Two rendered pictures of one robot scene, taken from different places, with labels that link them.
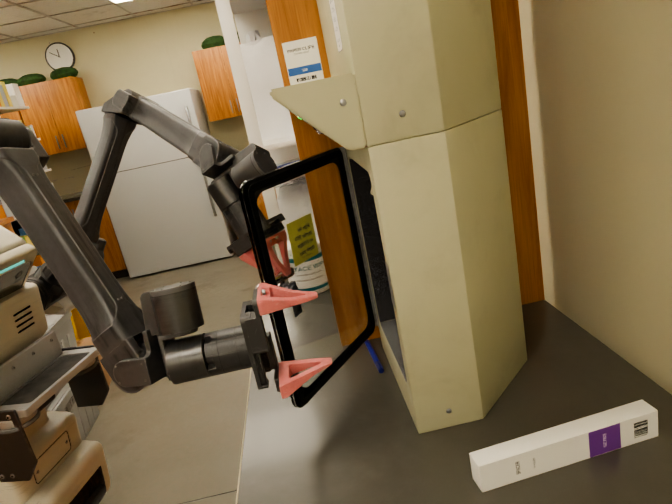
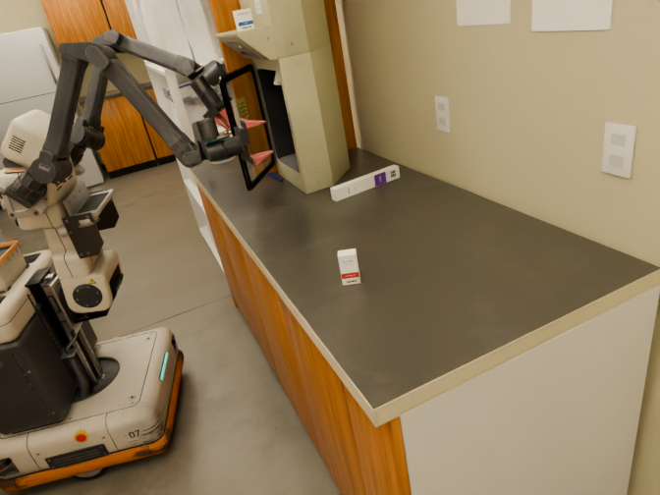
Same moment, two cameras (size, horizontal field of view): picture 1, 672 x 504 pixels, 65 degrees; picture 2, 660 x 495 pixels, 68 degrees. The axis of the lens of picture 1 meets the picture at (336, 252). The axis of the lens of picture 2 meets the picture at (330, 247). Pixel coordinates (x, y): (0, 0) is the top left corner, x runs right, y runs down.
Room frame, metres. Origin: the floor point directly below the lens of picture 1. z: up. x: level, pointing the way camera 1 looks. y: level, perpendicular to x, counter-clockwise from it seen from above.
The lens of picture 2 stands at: (-0.89, 0.37, 1.56)
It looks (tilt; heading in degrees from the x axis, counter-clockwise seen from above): 27 degrees down; 343
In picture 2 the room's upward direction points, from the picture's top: 11 degrees counter-clockwise
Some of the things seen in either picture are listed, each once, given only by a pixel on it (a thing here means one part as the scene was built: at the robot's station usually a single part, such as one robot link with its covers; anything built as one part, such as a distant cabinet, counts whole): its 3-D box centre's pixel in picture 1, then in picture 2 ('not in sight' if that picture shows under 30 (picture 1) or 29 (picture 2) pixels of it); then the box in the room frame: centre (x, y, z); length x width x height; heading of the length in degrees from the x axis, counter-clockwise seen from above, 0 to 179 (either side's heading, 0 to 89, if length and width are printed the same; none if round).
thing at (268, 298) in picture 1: (284, 312); (252, 129); (0.64, 0.08, 1.24); 0.09 x 0.07 x 0.07; 93
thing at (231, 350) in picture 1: (236, 348); (234, 145); (0.63, 0.15, 1.20); 0.07 x 0.07 x 0.10; 3
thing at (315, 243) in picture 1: (318, 270); (249, 126); (0.92, 0.04, 1.19); 0.30 x 0.01 x 0.40; 146
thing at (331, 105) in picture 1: (312, 116); (245, 45); (0.89, -0.01, 1.46); 0.32 x 0.12 x 0.10; 3
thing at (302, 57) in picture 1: (303, 62); (243, 20); (0.83, -0.01, 1.54); 0.05 x 0.05 x 0.06; 88
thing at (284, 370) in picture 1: (295, 359); (258, 150); (0.64, 0.08, 1.17); 0.09 x 0.07 x 0.07; 93
